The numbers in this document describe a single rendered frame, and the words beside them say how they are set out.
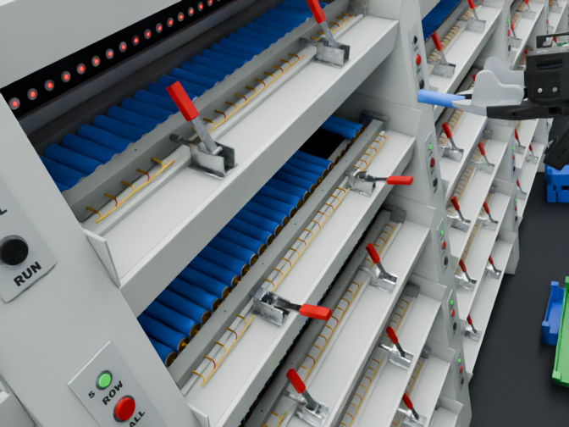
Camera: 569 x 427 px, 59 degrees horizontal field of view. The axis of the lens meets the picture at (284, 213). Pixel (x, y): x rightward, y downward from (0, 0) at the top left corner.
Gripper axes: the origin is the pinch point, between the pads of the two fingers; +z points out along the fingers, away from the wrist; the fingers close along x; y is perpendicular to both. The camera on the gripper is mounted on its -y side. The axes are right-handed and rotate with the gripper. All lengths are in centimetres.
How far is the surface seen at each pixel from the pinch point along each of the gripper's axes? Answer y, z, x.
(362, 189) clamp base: -8.4, 13.2, 9.8
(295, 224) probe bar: -5.4, 16.4, 23.1
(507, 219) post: -78, 15, -80
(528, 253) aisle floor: -103, 12, -92
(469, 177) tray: -47, 18, -56
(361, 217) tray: -9.8, 11.4, 14.8
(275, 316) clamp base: -8.4, 12.4, 36.4
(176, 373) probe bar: -6, 16, 48
